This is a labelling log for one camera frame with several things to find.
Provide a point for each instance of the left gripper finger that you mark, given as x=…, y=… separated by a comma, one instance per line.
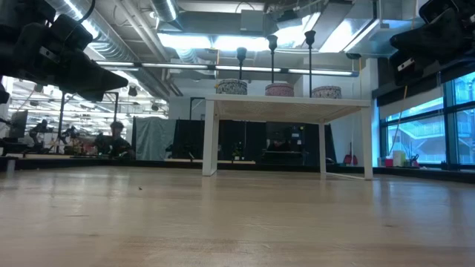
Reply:
x=92, y=96
x=89, y=76

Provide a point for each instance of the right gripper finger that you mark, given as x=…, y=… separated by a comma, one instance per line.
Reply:
x=415, y=72
x=434, y=37

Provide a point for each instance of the white purple floral candle tin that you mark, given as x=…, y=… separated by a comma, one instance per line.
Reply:
x=326, y=92

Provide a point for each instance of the tall black candlestick holder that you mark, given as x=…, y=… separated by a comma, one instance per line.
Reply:
x=310, y=37

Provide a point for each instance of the pink candle tin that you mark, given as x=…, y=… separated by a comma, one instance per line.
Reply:
x=279, y=90

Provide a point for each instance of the teal leaf patterned candle tin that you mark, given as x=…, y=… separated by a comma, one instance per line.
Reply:
x=232, y=87

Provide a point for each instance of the medium black candlestick holder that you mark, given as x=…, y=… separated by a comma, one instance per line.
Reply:
x=272, y=41

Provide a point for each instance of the short black candlestick holder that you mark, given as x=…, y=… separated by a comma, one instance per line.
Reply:
x=241, y=53

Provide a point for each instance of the person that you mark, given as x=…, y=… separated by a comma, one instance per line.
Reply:
x=117, y=128

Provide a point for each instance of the black desktop monitor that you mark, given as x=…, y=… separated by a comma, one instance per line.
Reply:
x=18, y=124

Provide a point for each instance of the grey cloth cover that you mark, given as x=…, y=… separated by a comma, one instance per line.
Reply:
x=154, y=137

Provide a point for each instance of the black framed window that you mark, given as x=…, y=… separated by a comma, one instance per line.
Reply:
x=449, y=141

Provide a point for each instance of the long ceiling light bar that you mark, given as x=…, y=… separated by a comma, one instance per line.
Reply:
x=174, y=66

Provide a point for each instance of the cup with scissors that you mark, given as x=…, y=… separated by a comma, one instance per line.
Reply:
x=413, y=162

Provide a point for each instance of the small red box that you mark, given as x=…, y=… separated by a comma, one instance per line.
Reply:
x=389, y=163

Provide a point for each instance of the red dustpan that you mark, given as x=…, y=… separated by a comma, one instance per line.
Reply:
x=350, y=159

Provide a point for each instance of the white perforated shelf riser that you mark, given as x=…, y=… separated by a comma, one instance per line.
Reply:
x=282, y=101

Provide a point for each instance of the black partition panels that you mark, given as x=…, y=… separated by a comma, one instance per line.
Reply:
x=230, y=137

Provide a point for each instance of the small potted plant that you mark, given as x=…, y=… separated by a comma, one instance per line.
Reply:
x=237, y=154

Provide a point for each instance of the grey ceiling junction box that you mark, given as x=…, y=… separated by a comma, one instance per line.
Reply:
x=252, y=20

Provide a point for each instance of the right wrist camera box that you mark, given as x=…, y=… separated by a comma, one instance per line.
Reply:
x=438, y=10

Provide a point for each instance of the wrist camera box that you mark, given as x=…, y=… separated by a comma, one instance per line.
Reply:
x=438, y=10
x=72, y=31

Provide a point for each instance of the black metal frame rig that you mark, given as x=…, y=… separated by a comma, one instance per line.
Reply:
x=115, y=111

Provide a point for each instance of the silver spiral ventilation duct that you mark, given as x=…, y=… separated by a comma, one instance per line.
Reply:
x=111, y=41

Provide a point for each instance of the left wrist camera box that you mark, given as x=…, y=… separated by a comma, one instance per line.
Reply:
x=72, y=31

